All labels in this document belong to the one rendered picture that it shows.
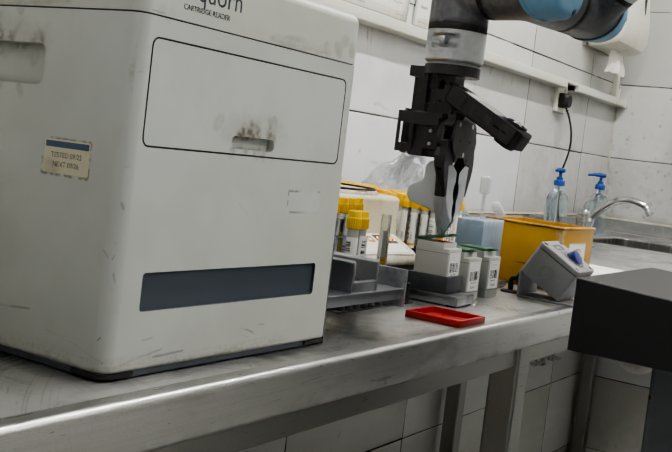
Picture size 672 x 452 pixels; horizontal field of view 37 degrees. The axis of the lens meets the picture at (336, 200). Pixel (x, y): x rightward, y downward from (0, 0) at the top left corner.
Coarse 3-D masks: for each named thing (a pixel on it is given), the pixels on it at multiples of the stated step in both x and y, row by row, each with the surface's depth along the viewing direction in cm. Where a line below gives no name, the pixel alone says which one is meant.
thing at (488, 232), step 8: (464, 224) 146; (472, 224) 146; (480, 224) 145; (488, 224) 147; (496, 224) 150; (456, 232) 147; (464, 232) 146; (472, 232) 146; (480, 232) 145; (488, 232) 147; (496, 232) 151; (456, 240) 147; (464, 240) 146; (472, 240) 146; (480, 240) 145; (488, 240) 148; (496, 240) 151; (504, 280) 153
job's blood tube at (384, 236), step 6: (384, 216) 125; (390, 216) 125; (384, 222) 125; (390, 222) 126; (384, 228) 125; (390, 228) 126; (384, 234) 125; (384, 240) 125; (378, 246) 126; (384, 246) 126; (378, 252) 126; (384, 252) 126; (378, 258) 126; (384, 258) 126; (384, 264) 126
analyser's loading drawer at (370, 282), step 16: (336, 256) 105; (352, 256) 104; (336, 272) 100; (352, 272) 99; (368, 272) 103; (384, 272) 108; (400, 272) 107; (336, 288) 100; (352, 288) 99; (368, 288) 102; (384, 288) 105; (400, 288) 107; (336, 304) 97; (352, 304) 99; (400, 304) 107
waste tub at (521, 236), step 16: (512, 224) 158; (528, 224) 157; (544, 224) 169; (560, 224) 167; (512, 240) 158; (528, 240) 157; (544, 240) 155; (560, 240) 154; (576, 240) 159; (592, 240) 164; (512, 256) 158; (528, 256) 157; (512, 272) 158
